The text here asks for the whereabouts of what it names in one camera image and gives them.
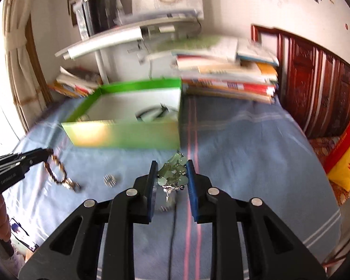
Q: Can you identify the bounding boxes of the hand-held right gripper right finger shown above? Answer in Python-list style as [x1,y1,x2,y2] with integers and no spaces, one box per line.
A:
[187,160,327,280]

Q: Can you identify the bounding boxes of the red wooden headboard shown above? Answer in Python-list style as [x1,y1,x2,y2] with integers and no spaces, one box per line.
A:
[251,25,350,140]

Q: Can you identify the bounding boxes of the yellow red bag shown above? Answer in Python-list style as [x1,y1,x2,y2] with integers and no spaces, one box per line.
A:
[322,117,350,191]

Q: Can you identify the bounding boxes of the pale green bead bracelet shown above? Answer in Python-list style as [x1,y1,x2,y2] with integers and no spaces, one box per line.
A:
[157,152,190,193]

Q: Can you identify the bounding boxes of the white curved shelf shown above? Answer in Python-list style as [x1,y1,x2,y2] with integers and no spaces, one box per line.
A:
[54,10,205,84]

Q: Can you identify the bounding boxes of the beige curtain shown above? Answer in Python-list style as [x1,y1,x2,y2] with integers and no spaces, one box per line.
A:
[3,0,53,135]

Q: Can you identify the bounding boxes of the person's left hand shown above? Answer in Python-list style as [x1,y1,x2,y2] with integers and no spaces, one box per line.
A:
[0,195,11,242]

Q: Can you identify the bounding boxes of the green cardboard box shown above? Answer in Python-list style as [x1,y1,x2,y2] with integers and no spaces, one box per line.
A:
[61,77,183,150]

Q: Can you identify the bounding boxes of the window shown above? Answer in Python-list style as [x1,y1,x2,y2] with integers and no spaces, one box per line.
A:
[0,9,28,158]

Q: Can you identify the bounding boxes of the small stack of books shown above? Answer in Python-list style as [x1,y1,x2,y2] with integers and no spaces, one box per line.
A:
[47,66,104,99]

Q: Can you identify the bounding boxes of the blue striped bed sheet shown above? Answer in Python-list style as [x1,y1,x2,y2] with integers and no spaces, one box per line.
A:
[10,93,342,280]

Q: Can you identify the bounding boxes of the brown bead bracelet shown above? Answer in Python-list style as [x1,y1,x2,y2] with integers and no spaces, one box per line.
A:
[44,149,81,193]

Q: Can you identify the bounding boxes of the black band bracelet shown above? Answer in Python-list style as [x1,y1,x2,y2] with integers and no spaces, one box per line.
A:
[136,103,178,123]

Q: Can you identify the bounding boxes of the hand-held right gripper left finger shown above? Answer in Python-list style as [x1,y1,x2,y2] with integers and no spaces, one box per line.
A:
[19,161,158,280]

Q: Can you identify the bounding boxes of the dark wall stickers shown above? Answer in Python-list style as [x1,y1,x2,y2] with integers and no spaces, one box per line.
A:
[65,0,82,27]

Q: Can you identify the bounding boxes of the smartphone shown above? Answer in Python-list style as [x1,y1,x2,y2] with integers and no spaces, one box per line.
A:
[10,217,37,253]

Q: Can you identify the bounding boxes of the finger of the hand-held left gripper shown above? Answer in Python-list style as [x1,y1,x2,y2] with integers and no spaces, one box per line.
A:
[20,152,52,170]
[0,149,49,166]

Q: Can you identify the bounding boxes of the large stack of books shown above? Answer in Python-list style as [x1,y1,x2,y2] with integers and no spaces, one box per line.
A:
[147,35,280,104]

